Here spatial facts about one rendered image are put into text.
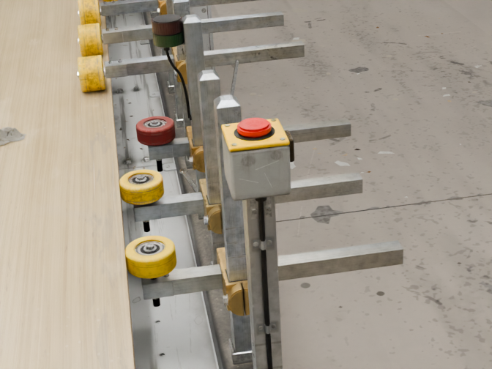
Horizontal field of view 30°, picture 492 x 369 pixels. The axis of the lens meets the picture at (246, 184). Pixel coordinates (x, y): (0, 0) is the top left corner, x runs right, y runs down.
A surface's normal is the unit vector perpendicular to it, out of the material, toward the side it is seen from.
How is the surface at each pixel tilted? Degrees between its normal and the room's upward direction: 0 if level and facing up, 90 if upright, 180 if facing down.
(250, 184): 90
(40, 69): 0
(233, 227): 90
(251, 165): 90
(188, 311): 0
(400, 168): 0
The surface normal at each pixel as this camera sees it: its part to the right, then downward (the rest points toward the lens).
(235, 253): 0.16, 0.44
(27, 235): -0.06, -0.89
